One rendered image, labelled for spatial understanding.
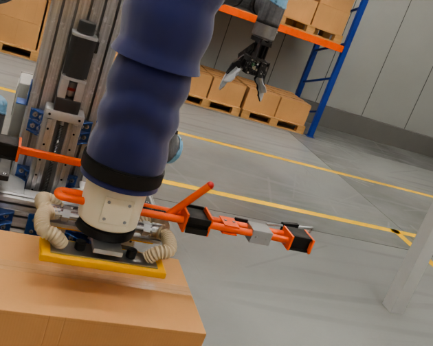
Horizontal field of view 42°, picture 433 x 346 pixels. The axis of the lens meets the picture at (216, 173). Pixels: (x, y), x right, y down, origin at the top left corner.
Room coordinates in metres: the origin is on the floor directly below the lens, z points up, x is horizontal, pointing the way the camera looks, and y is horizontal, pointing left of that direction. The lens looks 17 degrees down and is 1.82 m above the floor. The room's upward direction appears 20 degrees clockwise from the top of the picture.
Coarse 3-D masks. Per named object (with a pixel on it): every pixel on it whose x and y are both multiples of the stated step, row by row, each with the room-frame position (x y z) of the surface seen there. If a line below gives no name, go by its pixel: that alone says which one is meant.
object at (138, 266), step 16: (80, 240) 1.33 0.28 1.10; (48, 256) 1.26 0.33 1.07; (64, 256) 1.28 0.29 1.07; (80, 256) 1.30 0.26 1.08; (96, 256) 1.33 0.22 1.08; (112, 256) 1.36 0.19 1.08; (128, 256) 1.37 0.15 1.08; (128, 272) 1.34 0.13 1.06; (144, 272) 1.36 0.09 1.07; (160, 272) 1.38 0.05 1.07
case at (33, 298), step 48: (0, 240) 1.46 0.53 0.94; (0, 288) 1.24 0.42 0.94; (48, 288) 1.31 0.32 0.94; (96, 288) 1.39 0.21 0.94; (144, 288) 1.48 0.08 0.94; (0, 336) 1.17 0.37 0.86; (48, 336) 1.21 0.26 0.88; (96, 336) 1.26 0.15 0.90; (144, 336) 1.30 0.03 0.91; (192, 336) 1.35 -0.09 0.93
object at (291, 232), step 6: (282, 228) 1.69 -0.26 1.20; (288, 228) 1.68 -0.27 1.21; (294, 228) 1.70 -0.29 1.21; (288, 234) 1.65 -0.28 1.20; (294, 234) 1.65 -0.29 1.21; (300, 234) 1.66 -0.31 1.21; (306, 234) 1.68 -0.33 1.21; (294, 240) 1.64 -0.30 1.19; (300, 240) 1.65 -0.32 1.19; (306, 240) 1.66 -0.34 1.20; (312, 240) 1.66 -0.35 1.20; (288, 246) 1.62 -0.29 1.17; (294, 246) 1.64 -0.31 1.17; (300, 246) 1.65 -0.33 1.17; (306, 246) 1.66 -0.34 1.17; (312, 246) 1.65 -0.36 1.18; (306, 252) 1.66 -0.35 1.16
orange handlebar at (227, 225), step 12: (36, 156) 1.60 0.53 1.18; (48, 156) 1.61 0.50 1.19; (60, 156) 1.63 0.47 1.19; (60, 192) 1.38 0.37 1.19; (72, 192) 1.41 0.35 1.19; (144, 204) 1.50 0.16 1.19; (156, 216) 1.47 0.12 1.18; (168, 216) 1.48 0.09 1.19; (180, 216) 1.50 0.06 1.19; (216, 228) 1.54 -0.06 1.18; (228, 228) 1.56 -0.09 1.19; (240, 228) 1.58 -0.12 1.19; (276, 240) 1.62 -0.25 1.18; (288, 240) 1.63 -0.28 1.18
